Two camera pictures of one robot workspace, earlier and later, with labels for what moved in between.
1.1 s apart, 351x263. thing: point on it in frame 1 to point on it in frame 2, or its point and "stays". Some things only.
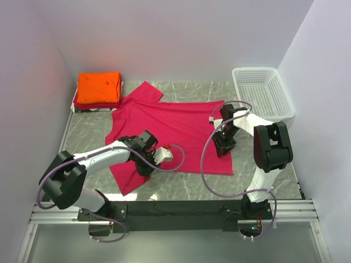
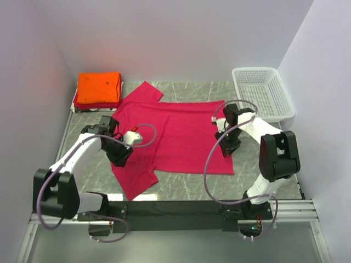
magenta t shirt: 186,129 stays
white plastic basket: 261,92 stays
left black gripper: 144,171 to 120,159
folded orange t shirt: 98,87 stays
